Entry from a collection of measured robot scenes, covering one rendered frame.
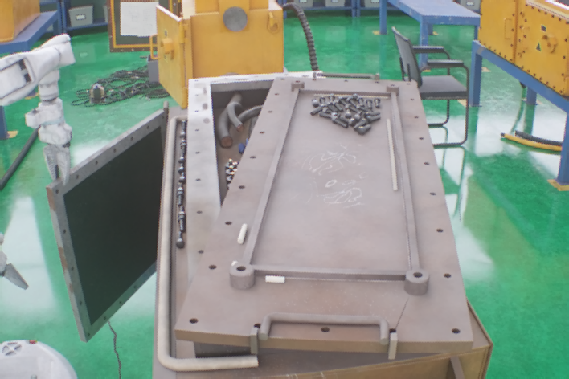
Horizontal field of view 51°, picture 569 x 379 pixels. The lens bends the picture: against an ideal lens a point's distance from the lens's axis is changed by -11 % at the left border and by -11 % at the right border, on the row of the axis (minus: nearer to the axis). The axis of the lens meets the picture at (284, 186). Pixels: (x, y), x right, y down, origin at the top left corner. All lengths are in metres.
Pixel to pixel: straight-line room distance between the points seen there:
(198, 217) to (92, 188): 0.71
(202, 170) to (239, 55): 2.53
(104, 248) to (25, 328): 1.38
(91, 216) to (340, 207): 0.93
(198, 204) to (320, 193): 0.25
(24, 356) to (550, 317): 2.52
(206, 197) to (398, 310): 0.55
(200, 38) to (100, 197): 2.10
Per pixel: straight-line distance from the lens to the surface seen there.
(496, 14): 5.59
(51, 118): 1.76
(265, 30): 3.99
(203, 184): 1.46
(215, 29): 3.96
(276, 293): 1.05
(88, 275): 2.05
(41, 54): 1.53
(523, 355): 3.12
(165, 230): 1.47
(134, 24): 5.50
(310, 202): 1.32
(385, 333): 0.95
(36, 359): 2.60
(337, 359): 1.12
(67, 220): 1.91
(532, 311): 3.41
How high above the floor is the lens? 1.98
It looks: 26 degrees down
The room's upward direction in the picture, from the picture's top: 1 degrees counter-clockwise
